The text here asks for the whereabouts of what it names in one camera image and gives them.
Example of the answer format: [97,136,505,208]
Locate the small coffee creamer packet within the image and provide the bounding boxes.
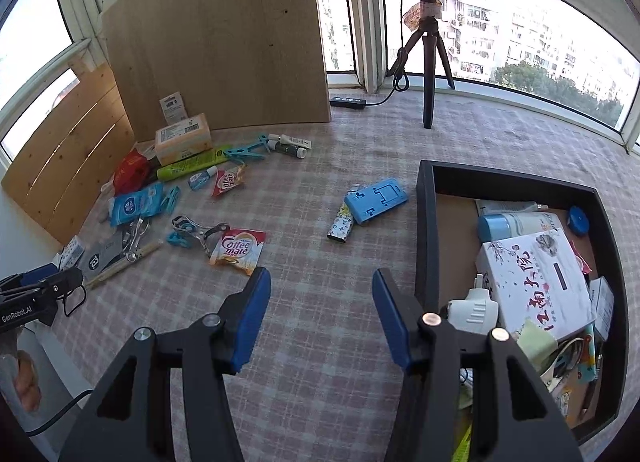
[211,164,248,199]

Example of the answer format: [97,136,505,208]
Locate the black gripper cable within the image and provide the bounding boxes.
[22,388,96,438]

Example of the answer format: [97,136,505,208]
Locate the pink plaid tablecloth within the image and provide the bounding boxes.
[47,107,640,462]

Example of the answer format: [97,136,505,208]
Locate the blue round tape measure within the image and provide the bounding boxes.
[567,206,591,238]

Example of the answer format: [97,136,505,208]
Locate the blue plastic phone stand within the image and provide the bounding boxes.
[343,178,409,227]

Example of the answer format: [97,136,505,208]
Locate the white printed cardboard box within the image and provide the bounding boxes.
[475,229,596,343]

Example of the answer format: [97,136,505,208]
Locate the pine plank board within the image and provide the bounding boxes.
[0,54,136,245]

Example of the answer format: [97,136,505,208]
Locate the person's left hand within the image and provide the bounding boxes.
[12,349,43,413]

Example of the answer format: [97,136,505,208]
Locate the orange wrapped sponge block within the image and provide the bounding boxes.
[154,113,213,166]

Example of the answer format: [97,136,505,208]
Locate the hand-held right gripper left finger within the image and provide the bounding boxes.
[59,266,273,462]

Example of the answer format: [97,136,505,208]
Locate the person's left forearm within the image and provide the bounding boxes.
[0,329,23,423]

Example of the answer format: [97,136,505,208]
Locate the green microfibre cloth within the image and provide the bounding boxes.
[515,319,558,373]

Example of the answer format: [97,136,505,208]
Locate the small grey card package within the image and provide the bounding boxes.
[159,91,188,125]

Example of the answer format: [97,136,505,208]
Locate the black ring light cable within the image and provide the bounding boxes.
[365,0,426,108]

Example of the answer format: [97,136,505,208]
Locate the large coffee creamer packet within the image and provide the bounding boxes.
[208,228,267,276]

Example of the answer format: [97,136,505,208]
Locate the grey pouch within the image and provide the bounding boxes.
[80,232,128,283]

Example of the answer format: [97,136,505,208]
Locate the grey squeeze tube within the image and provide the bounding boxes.
[474,198,550,217]

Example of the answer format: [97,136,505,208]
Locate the black rectangular container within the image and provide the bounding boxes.
[415,159,630,445]

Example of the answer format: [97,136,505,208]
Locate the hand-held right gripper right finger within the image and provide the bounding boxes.
[371,268,583,462]

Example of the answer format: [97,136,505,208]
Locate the white patterned lighter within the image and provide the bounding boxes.
[326,183,362,243]

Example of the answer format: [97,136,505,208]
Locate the paper-wrapped chopsticks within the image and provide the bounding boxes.
[85,240,165,289]

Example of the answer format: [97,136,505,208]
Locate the metal clamp tool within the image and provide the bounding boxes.
[171,214,231,259]

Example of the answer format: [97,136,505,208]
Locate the light wood panel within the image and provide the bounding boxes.
[100,0,333,143]

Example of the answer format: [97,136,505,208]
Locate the red snack packet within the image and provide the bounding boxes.
[112,149,153,195]

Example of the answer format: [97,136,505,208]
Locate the white sunscreen tube blue cap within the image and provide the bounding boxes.
[476,211,563,244]

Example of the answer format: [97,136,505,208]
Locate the dark green tube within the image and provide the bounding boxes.
[267,139,307,159]

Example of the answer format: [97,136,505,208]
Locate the blue wet wipes packet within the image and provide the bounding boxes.
[111,182,166,228]

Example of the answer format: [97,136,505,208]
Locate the white ribbed plastic gadget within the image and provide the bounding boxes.
[446,273,501,340]

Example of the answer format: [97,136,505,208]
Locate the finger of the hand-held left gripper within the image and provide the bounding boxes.
[0,267,85,304]
[0,263,60,293]

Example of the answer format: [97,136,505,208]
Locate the metal carabiner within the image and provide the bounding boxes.
[120,217,151,263]

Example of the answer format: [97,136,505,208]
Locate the small blue bottle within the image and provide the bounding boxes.
[187,165,219,191]

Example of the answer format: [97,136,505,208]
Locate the white cream tube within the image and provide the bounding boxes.
[267,133,311,149]

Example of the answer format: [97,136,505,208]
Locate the white dotted small box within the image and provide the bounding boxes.
[59,235,86,270]

